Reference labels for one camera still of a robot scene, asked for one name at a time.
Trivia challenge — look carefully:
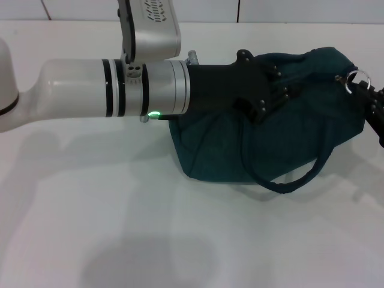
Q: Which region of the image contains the silver zipper pull ring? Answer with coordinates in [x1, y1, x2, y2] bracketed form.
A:
[334, 69, 365, 92]

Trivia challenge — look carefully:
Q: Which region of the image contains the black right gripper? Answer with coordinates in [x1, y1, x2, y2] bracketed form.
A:
[353, 77, 384, 148]

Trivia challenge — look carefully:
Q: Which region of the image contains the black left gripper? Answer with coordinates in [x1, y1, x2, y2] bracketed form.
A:
[186, 49, 301, 124]

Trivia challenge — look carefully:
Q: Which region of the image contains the dark teal lunch bag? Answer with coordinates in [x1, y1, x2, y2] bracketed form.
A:
[167, 46, 367, 194]

